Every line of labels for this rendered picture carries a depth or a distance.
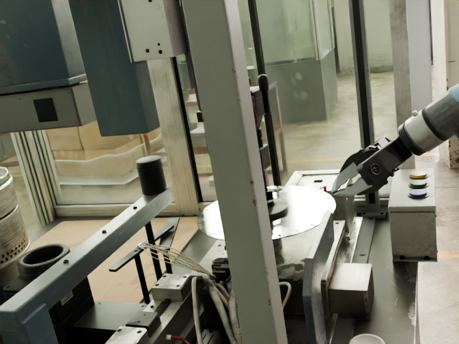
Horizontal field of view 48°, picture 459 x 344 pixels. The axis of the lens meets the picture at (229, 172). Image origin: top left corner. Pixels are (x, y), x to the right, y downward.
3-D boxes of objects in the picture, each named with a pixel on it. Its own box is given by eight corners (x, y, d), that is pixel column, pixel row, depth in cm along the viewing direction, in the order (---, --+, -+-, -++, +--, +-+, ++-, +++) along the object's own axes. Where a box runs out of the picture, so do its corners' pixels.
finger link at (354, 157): (350, 181, 110) (382, 160, 105) (348, 184, 109) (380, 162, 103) (337, 164, 110) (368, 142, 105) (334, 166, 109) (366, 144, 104)
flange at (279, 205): (294, 213, 118) (292, 203, 117) (246, 223, 117) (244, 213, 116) (282, 198, 128) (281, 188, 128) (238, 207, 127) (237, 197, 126)
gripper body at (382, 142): (384, 176, 112) (432, 145, 105) (373, 190, 105) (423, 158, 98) (363, 148, 112) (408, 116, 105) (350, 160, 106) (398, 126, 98)
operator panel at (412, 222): (397, 216, 155) (393, 169, 151) (436, 216, 151) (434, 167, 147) (391, 261, 130) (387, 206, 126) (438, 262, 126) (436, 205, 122)
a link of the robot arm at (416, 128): (442, 146, 95) (415, 111, 96) (422, 159, 98) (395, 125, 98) (449, 135, 101) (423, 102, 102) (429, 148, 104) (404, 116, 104)
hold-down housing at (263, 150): (255, 166, 115) (241, 76, 109) (275, 167, 112) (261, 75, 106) (244, 175, 111) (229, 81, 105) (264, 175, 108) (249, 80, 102)
